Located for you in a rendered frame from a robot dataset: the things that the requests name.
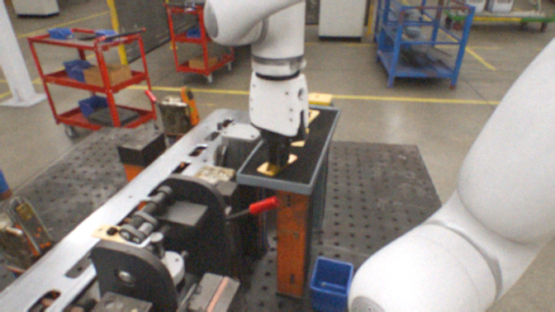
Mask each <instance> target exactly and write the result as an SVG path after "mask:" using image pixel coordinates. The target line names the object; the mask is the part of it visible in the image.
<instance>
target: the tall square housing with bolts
mask: <svg viewBox="0 0 555 312"><path fill-rule="evenodd" d="M262 139H263V136H262V135H261V134H260V133H259V131H258V130H256V129H255V128H254V127H252V126H251V125H247V124H240V123H230V124H229V125H228V127H227V128H226V129H225V130H224V131H223V132H222V133H221V143H222V144H225V145H227V146H229V151H228V157H227V163H226V168H230V169H234V170H235V171H236V172H238V171H239V170H240V169H241V167H242V166H243V164H244V163H245V161H246V160H247V159H248V157H249V156H250V155H251V154H252V152H253V151H254V148H255V147H256V146H258V144H259V143H260V141H261V140H262ZM264 200H266V187H256V186H250V185H245V184H240V211H239V212H241V211H243V210H247V209H248V208H249V206H251V205H253V204H255V203H257V202H260V201H264ZM240 241H241V252H242V255H244V257H245V258H247V257H251V258H256V259H255V261H256V262H258V261H257V258H258V259H261V261H263V257H264V254H267V253H268V249H269V248H270V245H269V244H268V238H267V216H266V211H265V212H263V213H260V214H257V215H251V214H249V215H245V216H242V217H240Z"/></svg>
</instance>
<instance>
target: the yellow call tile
mask: <svg viewBox="0 0 555 312"><path fill-rule="evenodd" d="M332 97H333V95H329V94H319V93H312V94H311V95H310V97H309V99H308V101H309V104H311V105H316V106H329V105H330V102H331V100H332Z"/></svg>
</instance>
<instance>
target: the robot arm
mask: <svg viewBox="0 0 555 312"><path fill-rule="evenodd" d="M305 11H306V0H207V1H206V6H205V11H204V22H205V26H206V31H207V33H208V35H209V36H210V37H211V38H212V39H213V40H214V41H215V42H217V43H218V44H222V45H235V46H239V45H244V44H250V43H251V59H252V70H253V73H252V78H251V84H250V94H249V114H250V122H249V123H250V125H251V126H252V127H254V128H255V129H256V130H258V131H259V133H260V134H261V135H262V136H263V142H264V143H265V144H266V155H267V163H271V162H272V159H273V158H275V157H277V166H278V167H281V166H283V165H284V164H286V163H287V162H288V161H289V160H290V146H291V144H292V143H293V142H300V141H304V140H305V139H308V134H307V132H306V129H305V128H307V127H308V124H309V101H308V91H307V85H306V77H305V75H304V74H300V70H299V69H303V68H305V66H306V60H305V59H304V39H305ZM276 132H278V133H279V147H278V139H275V137H276ZM554 236H555V38H554V39H553V40H552V41H551V42H550V43H549V44H548V45H547V46H546V48H545V49H544V50H542V51H541V53H540V54H539V55H538V57H537V58H536V59H535V60H534V61H533V62H532V63H531V64H530V65H529V66H528V67H527V69H526V70H525V71H524V72H523V73H522V74H521V75H520V77H519V78H518V79H517V81H515V82H514V83H513V86H512V87H511V88H510V90H509V91H508V92H507V93H506V95H505V97H504V98H502V101H501V102H500V104H499V106H498V107H497V108H496V110H495V112H494V113H493V115H492V116H491V118H490V119H489V121H488V122H487V123H486V125H485V127H484V128H483V130H482V131H481V133H480V135H479V136H478V138H477V139H476V140H475V142H474V144H473V145H472V147H471V148H470V150H469V152H468V155H467V157H466V158H465V160H464V162H462V165H461V167H460V169H459V172H458V177H457V183H456V189H455V192H454V193H453V195H452V197H451V198H450V199H449V201H447V202H446V203H445V204H444V205H443V206H442V207H441V208H440V209H439V211H437V212H436V213H435V214H434V215H433V216H431V217H429V218H428V219H427V220H426V221H425V222H424V223H422V224H421V225H419V226H417V227H416V228H413V229H412V230H411V231H410V232H409V233H407V234H405V235H404V236H402V237H401V238H399V239H397V240H395V241H394V242H392V243H390V244H388V245H387V246H386V247H385V248H383V249H381V250H379V251H377V252H376V254H374V255H373V256H372V257H371V258H369V259H368V260H367V261H366V262H365V263H364V264H363V265H362V266H361V268H359V269H358V271H357V272H356V275H355V277H354V279H353V281H352V284H351V287H350V289H349V312H487V311H488V310H489V309H490V308H491V307H492V306H493V305H494V304H495V303H496V302H497V301H498V300H499V299H500V298H501V297H502V296H503V295H504V294H505V293H506V292H507V291H508V290H509V289H510V288H511V287H512V286H513V285H514V284H515V283H516V282H517V281H518V280H519V279H520V278H521V276H522V274H523V273H524V271H525V270H526V268H527V267H528V266H529V264H530V263H532V261H533V260H534V259H535V258H536V256H537V255H538V254H539V252H540V251H541V250H542V249H543V248H544V247H545V246H547V244H548V243H549V242H550V241H551V240H552V238H553V237H554Z"/></svg>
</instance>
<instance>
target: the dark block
mask: <svg viewBox="0 0 555 312"><path fill-rule="evenodd" d="M90 312H154V306H153V304H152V303H149V302H146V301H142V300H137V299H134V298H130V297H126V296H123V295H118V294H114V293H111V292H107V293H106V294H105V295H104V296H103V297H102V298H101V299H100V300H99V301H98V304H97V305H96V306H95V307H93V308H92V310H91V311H90Z"/></svg>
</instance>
